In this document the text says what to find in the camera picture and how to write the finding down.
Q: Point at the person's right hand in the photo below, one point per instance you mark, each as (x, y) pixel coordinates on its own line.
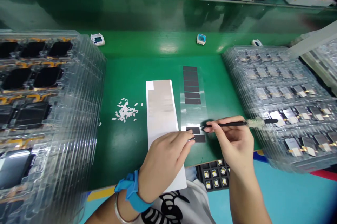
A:
(238, 147)

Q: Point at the person's left hand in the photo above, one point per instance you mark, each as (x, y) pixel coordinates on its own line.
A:
(163, 160)

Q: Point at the small grey part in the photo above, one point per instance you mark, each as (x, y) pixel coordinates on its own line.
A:
(190, 139)

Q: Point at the black tray of small components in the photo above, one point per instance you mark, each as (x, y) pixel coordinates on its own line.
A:
(214, 175)

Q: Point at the person's body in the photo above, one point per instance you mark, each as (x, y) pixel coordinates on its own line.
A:
(181, 205)

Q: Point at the long white paper strip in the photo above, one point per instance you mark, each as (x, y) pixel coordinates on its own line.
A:
(160, 108)

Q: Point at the clear backing film strip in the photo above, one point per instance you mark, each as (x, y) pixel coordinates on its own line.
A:
(193, 113)

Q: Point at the pile of small white tabs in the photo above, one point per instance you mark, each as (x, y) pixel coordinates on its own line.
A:
(125, 112)

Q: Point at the stack of trays with grey parts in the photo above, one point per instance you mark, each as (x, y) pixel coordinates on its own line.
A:
(284, 97)

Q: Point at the row of black rectangular stickers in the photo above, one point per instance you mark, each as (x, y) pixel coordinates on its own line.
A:
(191, 95)

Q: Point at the white watch case blue screen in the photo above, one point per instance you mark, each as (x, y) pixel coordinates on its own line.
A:
(201, 39)

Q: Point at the tilted stack of clear trays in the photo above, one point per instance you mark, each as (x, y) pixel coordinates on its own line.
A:
(318, 58)

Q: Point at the stack of trays with black screens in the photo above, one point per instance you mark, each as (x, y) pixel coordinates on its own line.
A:
(39, 118)

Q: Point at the white watch case dark screen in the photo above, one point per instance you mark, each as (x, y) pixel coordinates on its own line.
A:
(97, 39)

